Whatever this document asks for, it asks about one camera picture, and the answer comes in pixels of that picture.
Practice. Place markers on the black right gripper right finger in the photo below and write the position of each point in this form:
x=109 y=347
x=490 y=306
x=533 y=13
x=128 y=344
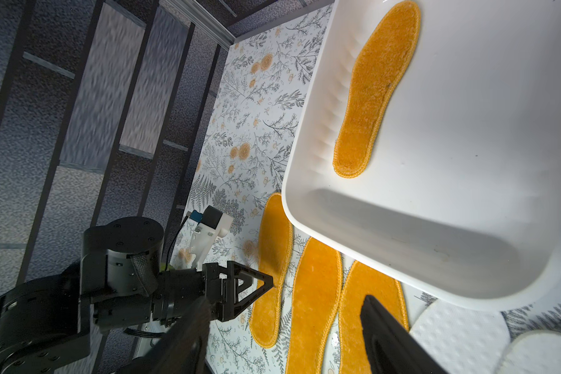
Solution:
x=389 y=347

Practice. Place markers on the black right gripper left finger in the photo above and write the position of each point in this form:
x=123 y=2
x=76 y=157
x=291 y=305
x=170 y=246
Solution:
x=182 y=349

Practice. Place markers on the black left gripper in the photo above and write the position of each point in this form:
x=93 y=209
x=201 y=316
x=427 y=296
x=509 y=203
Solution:
x=227 y=297

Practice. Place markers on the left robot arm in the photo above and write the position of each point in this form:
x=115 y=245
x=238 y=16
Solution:
x=118 y=283

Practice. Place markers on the white plastic storage box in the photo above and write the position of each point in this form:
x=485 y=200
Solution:
x=462 y=194

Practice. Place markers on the left white insole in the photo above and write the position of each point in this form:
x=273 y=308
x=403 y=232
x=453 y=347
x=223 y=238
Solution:
x=458 y=336

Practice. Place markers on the white insole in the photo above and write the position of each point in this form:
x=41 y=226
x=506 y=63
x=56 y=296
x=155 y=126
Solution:
x=533 y=352
x=458 y=336

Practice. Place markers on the right white insole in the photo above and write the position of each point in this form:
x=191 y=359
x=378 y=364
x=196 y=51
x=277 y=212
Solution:
x=533 y=352

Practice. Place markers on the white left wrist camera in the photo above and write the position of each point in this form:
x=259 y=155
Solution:
x=210 y=225

